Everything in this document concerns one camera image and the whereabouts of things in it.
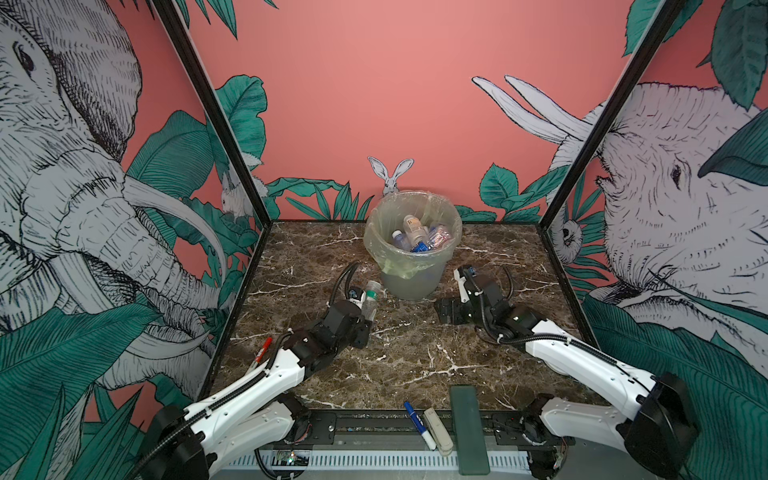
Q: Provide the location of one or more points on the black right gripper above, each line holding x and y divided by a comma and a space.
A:
442, 313

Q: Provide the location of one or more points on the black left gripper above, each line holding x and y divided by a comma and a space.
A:
364, 329

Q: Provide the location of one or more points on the clear bottle green cap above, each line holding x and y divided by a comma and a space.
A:
373, 293

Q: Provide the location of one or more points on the Fiji bottle red blue label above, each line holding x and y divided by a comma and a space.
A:
439, 236

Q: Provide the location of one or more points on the clear bottle yellow inside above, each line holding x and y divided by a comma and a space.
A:
415, 230

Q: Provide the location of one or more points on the clear bottle pink blue label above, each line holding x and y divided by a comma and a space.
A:
401, 241

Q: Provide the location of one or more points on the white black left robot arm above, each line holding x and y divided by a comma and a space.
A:
198, 441

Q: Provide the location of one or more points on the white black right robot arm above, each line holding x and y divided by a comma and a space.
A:
650, 417

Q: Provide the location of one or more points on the grey bin with green liner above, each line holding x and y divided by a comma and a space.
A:
407, 275

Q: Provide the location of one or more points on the red marker pen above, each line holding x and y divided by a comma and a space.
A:
263, 350

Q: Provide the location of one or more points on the blue white marker pen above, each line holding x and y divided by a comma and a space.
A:
420, 426

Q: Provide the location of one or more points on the white eraser bar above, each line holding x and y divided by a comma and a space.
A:
439, 432

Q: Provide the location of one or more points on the dark green flat block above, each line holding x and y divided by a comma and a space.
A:
467, 424

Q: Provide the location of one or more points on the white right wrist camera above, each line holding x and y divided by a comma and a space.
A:
464, 276

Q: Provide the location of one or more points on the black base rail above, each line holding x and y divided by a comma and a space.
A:
538, 423

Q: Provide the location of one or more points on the white slotted cable duct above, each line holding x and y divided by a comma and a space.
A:
515, 462

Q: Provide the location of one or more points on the black right frame post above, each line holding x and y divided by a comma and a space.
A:
652, 38

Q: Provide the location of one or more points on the black frame post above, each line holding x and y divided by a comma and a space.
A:
172, 21
652, 38

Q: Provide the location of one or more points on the black left frame post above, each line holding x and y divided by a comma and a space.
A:
172, 21

